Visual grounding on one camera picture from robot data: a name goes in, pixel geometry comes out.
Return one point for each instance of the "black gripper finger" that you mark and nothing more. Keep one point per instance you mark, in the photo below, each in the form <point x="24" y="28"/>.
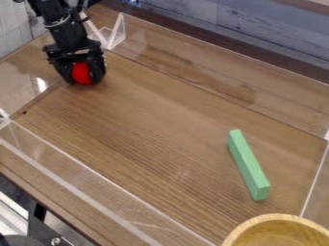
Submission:
<point x="64" y="70"/>
<point x="96" y="71"/>

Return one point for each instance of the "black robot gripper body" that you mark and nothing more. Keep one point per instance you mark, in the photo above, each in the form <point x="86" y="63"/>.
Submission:
<point x="71" y="47"/>

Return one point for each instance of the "red plush strawberry toy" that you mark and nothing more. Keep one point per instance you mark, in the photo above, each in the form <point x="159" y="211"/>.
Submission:
<point x="80" y="73"/>

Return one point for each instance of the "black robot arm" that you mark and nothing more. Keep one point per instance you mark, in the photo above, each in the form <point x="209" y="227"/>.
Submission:
<point x="56" y="10"/>

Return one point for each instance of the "green rectangular block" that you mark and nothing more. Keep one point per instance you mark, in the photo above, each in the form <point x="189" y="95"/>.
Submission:
<point x="249" y="166"/>

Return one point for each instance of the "black metal table clamp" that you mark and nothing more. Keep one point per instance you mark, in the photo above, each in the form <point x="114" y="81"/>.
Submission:
<point x="23" y="230"/>

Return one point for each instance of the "wooden bowl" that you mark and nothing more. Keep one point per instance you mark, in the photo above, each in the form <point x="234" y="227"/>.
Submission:
<point x="277" y="230"/>

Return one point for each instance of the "clear acrylic corner bracket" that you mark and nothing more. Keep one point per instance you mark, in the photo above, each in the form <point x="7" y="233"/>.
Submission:
<point x="108" y="36"/>

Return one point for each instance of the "clear acrylic enclosure walls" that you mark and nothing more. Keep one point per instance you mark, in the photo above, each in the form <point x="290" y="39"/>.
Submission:
<point x="126" y="157"/>

